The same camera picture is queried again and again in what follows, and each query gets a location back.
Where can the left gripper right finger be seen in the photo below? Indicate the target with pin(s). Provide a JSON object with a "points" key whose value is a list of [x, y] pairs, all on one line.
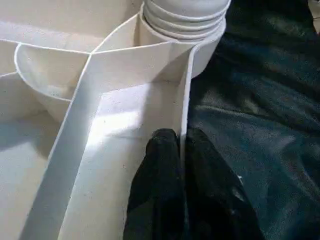
{"points": [[212, 200]]}

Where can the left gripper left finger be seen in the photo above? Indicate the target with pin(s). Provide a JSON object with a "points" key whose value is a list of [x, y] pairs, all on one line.
{"points": [[157, 190]]}

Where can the white plastic table top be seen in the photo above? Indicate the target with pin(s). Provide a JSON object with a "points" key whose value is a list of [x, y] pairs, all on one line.
{"points": [[100, 100]]}

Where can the white plastic table leg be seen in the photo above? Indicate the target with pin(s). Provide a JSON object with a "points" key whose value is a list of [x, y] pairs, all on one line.
{"points": [[185, 17]]}

